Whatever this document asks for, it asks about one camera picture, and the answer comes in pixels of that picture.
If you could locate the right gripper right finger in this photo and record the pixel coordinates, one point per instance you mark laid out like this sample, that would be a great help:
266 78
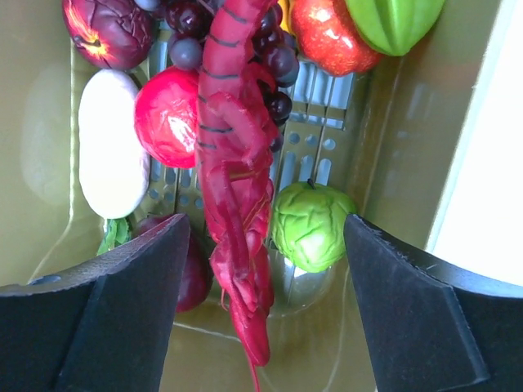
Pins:
430 325

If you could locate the dark purple toy plum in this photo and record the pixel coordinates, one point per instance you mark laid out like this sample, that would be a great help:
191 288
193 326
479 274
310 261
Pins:
196 278

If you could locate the green toy star fruit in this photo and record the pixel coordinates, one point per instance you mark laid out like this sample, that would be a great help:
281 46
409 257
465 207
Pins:
394 27

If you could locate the white toy egg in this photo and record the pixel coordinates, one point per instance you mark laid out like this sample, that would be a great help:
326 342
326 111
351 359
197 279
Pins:
113 166

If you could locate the dark toy grape bunch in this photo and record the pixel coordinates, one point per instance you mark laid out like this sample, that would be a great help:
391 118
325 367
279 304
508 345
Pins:
269 61

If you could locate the dark red toy peach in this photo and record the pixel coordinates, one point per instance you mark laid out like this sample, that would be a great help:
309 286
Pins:
109 34

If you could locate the red toy lobster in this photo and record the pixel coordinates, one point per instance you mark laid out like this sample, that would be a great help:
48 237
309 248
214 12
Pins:
233 160

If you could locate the red toy apple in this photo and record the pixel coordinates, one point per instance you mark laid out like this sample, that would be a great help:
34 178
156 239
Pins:
327 35

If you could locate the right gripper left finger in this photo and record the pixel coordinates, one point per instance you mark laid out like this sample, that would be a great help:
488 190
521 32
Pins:
103 325

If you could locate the red toy tomato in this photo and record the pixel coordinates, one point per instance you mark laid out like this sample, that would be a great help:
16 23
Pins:
165 117

